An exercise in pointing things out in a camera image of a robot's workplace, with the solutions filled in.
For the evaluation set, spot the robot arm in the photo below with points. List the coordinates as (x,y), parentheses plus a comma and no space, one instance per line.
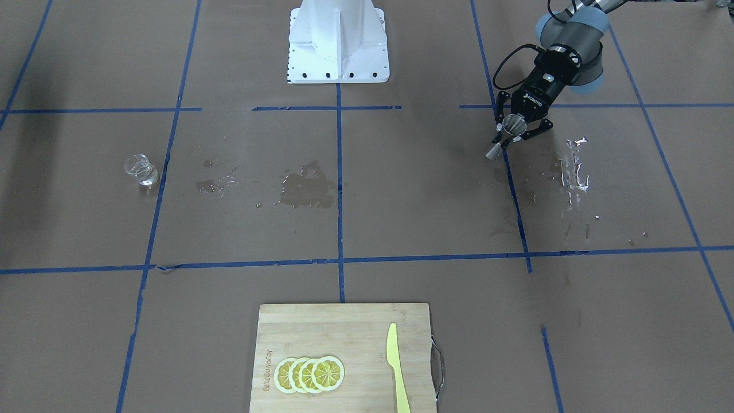
(580,26)

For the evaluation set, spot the bamboo cutting board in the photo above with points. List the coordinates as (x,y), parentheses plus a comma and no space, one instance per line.
(355,333)

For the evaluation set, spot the yellow plastic knife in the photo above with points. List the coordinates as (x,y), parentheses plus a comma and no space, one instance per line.
(393,359)

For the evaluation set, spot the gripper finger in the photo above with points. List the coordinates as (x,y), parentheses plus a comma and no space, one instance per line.
(543,126)
(499,108)

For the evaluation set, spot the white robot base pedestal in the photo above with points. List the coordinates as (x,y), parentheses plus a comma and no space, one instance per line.
(334,42)

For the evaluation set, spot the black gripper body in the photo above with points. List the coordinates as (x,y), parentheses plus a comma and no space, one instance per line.
(537,95)

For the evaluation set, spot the steel jigger measuring cup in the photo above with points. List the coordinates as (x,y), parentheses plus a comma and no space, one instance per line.
(510,130)

